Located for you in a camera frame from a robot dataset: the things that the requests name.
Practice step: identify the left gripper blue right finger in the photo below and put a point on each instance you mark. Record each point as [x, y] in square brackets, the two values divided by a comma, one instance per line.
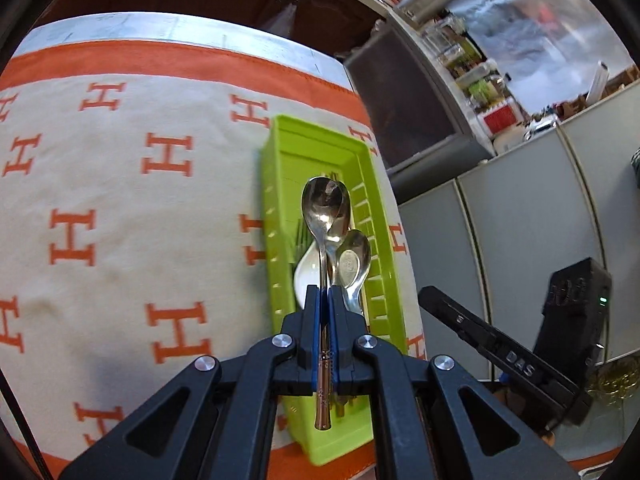
[369, 366]

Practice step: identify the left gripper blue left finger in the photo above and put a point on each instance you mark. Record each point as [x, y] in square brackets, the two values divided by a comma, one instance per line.
[277, 366]

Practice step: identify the white ceramic soup spoon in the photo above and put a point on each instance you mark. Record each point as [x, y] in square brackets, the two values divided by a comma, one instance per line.
[306, 273]

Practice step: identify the wooden-handled steel spoon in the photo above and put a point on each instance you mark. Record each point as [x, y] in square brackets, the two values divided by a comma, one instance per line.
[353, 266]

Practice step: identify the long steel spoon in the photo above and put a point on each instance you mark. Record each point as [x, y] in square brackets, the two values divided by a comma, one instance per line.
[322, 201]

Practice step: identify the orange beige H-pattern cloth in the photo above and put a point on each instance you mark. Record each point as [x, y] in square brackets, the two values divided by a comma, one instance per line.
[131, 217]

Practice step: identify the grey cabinet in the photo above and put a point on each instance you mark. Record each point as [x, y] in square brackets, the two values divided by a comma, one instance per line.
[426, 132]

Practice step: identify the red label jar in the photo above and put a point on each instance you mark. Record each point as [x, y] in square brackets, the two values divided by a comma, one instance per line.
[500, 117]

